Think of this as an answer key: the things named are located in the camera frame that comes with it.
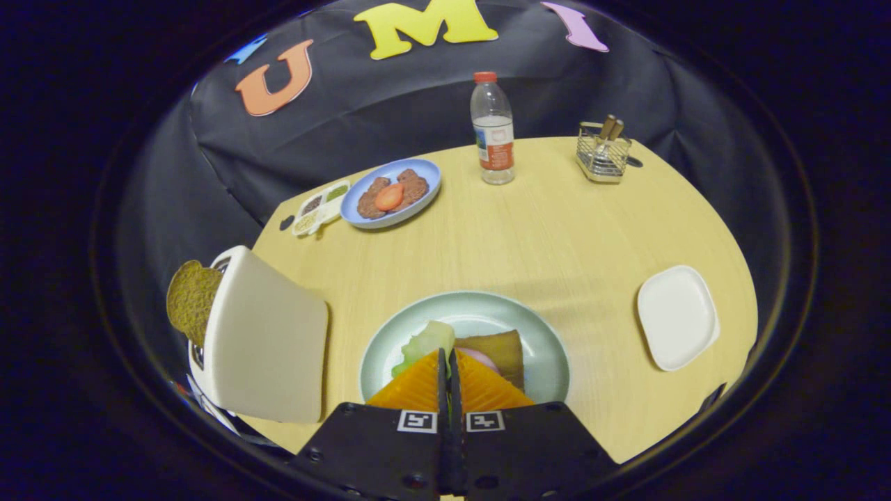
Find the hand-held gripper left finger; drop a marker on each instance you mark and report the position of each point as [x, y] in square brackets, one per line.
[376, 452]

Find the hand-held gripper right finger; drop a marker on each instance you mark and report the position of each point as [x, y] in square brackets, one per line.
[529, 452]

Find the green lettuce leaf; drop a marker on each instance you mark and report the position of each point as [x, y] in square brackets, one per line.
[424, 341]

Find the brown seeded bread slice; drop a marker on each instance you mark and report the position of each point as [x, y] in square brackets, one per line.
[191, 299]

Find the pale green round plate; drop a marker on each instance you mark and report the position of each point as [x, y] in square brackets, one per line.
[543, 348]

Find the pink ham slice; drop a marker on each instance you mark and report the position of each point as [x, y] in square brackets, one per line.
[480, 358]

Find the brown toast slice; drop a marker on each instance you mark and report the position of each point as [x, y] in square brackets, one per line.
[507, 348]

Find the white toaster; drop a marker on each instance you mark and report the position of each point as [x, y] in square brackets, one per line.
[271, 348]

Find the white square plate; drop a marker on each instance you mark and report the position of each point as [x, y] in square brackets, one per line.
[677, 316]

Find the brown meat patty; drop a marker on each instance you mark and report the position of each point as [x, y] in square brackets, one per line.
[415, 186]
[369, 205]

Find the white divided seasoning tray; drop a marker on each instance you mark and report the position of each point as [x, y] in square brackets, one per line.
[320, 209]

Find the red tomato slice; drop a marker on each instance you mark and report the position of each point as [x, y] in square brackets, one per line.
[389, 197]

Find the blue round plate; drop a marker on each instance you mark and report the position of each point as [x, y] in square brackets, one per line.
[424, 174]

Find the clear bottle with red cap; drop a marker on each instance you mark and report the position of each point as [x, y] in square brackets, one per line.
[493, 139]

